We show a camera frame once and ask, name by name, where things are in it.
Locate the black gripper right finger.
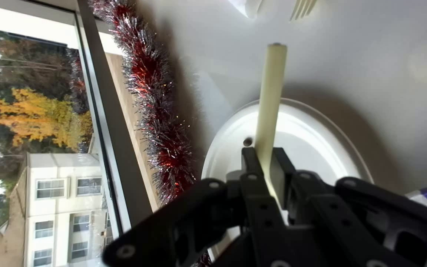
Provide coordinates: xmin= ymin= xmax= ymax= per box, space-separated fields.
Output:
xmin=272 ymin=148 xmax=427 ymax=267

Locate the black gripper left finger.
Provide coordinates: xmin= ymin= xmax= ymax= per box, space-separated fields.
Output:
xmin=102 ymin=148 xmax=323 ymax=267

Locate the white plastic spoon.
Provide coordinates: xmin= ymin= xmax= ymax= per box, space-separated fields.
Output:
xmin=254 ymin=41 xmax=289 ymax=204

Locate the white paper plate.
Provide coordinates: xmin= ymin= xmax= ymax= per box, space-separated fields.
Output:
xmin=202 ymin=98 xmax=374 ymax=185

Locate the red tinsel garland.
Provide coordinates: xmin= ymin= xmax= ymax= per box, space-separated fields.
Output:
xmin=89 ymin=0 xmax=196 ymax=204

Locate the white paper towel front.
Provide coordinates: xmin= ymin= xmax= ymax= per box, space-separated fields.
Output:
xmin=229 ymin=0 xmax=264 ymax=19

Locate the grey window frame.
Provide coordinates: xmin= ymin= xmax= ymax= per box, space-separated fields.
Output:
xmin=0 ymin=0 xmax=151 ymax=237

